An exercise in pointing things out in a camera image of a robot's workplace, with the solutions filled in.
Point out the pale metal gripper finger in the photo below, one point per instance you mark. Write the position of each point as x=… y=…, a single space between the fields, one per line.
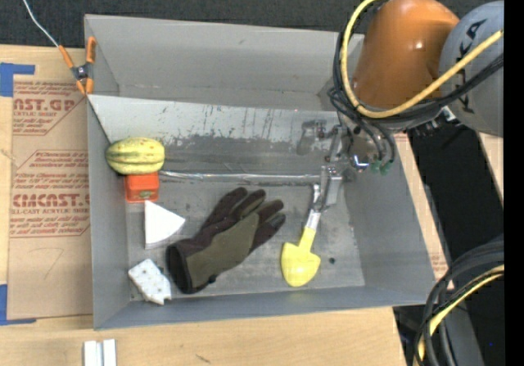
x=316 y=196
x=333 y=188

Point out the yellow toy shovel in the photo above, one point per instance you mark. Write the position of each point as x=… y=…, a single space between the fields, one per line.
x=299 y=264

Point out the brown and olive glove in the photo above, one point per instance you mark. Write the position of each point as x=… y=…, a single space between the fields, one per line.
x=221 y=245

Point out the grey metal bin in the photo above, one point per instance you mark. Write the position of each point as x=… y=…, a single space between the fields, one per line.
x=254 y=69

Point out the white foam wedge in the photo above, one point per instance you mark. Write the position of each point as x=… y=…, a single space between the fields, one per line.
x=159 y=225

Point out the orange box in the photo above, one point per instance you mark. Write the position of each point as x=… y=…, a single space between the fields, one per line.
x=141 y=187

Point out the yellow-green striped squash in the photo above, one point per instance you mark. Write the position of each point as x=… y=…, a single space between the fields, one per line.
x=135 y=155

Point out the white dotted cheese wedge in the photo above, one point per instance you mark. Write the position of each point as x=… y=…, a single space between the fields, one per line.
x=149 y=280

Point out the brown cardboard board red print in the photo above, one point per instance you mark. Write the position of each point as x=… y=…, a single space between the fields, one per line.
x=49 y=176

